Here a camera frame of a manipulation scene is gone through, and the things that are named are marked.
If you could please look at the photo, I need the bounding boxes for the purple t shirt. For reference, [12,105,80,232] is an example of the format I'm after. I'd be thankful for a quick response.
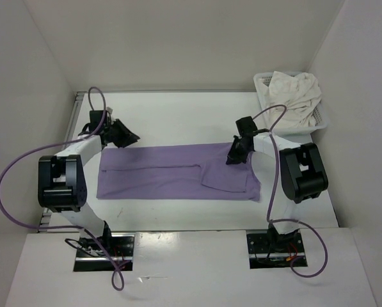
[97,143,260,201]

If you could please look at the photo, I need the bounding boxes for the white t shirt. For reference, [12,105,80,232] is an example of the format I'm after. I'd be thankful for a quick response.
[260,71,322,129]

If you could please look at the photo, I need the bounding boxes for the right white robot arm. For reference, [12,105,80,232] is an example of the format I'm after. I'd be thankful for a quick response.
[227,128,329,251]

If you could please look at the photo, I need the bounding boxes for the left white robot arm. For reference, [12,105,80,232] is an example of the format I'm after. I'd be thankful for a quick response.
[38,119,140,256]

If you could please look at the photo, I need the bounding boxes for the white plastic laundry basket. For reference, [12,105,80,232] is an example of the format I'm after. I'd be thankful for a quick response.
[253,72,328,136]

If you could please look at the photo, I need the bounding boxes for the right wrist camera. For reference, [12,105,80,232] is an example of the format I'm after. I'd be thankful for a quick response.
[235,116,258,138]

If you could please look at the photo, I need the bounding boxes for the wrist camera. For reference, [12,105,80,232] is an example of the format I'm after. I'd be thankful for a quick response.
[79,109,112,136]
[235,116,258,138]

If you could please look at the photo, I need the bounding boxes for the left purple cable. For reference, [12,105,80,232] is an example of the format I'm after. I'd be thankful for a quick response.
[0,86,132,292]

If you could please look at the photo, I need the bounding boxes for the purple cable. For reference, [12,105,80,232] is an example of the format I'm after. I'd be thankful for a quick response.
[250,104,329,278]
[0,86,132,292]

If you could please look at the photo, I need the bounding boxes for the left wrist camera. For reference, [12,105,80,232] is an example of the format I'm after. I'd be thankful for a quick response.
[79,109,112,136]

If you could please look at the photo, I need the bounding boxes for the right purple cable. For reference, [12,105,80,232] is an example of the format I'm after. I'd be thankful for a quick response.
[250,104,329,278]

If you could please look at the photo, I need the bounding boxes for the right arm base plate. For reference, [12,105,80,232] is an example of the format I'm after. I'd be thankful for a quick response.
[246,228,308,269]

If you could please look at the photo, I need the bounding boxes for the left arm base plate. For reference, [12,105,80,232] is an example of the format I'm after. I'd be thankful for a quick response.
[65,233,135,272]

